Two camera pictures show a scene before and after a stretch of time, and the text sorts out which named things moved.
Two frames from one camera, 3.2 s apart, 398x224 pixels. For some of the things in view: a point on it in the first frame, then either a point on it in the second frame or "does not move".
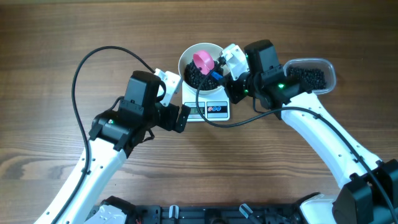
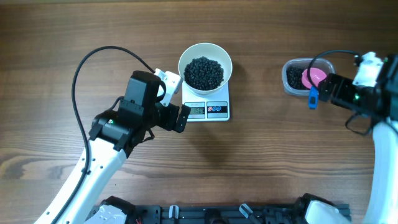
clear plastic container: [316, 75] does not move
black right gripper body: [232, 90] → [324, 88]
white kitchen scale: [212, 107] does not move
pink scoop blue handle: [204, 62] → [316, 75]
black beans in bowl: [194, 78] does not move
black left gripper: [181, 119] does not move
